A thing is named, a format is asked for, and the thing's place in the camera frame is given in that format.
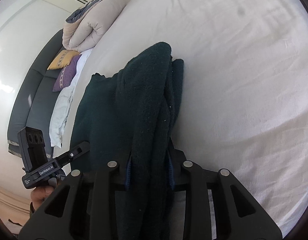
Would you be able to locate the white bed mattress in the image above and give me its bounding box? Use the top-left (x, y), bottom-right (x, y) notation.
top-left (62, 0), bottom-right (308, 236)

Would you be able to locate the yellow patterned cushion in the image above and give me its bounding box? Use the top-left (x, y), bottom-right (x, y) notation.
top-left (47, 50), bottom-right (80, 70)

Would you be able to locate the person's left hand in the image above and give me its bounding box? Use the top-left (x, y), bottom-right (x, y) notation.
top-left (30, 186), bottom-right (54, 211)

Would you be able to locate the purple patterned cushion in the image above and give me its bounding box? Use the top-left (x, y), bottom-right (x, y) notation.
top-left (53, 54), bottom-right (81, 92)

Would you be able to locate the beige rolled duvet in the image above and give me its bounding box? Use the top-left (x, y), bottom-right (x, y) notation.
top-left (62, 0), bottom-right (127, 52)

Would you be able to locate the white crumpled pillow sheet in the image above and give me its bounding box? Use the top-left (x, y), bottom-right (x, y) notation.
top-left (49, 49), bottom-right (93, 148)

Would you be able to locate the dark grey headboard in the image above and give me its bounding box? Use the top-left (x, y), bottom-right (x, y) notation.
top-left (7, 29), bottom-right (64, 158)

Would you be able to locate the dark green knitted garment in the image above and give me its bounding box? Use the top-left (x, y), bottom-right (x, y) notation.
top-left (70, 42), bottom-right (184, 239)

